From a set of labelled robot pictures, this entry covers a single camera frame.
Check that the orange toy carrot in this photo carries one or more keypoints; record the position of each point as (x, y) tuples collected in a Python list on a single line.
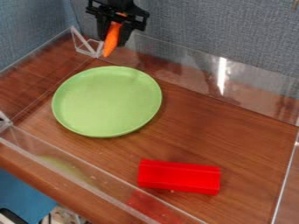
[(112, 40)]

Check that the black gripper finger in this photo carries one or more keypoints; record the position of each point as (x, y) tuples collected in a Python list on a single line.
[(105, 21), (125, 33)]

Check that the clear acrylic enclosure wall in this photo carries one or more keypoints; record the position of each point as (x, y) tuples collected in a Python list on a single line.
[(229, 115)]

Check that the green round plate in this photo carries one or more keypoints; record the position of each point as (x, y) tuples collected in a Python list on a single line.
[(108, 101)]

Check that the red rectangular block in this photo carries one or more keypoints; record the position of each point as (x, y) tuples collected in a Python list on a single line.
[(190, 178)]

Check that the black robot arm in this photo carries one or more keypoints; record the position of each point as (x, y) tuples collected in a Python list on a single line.
[(122, 12)]

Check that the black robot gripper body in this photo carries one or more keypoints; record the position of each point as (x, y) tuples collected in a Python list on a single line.
[(124, 9)]

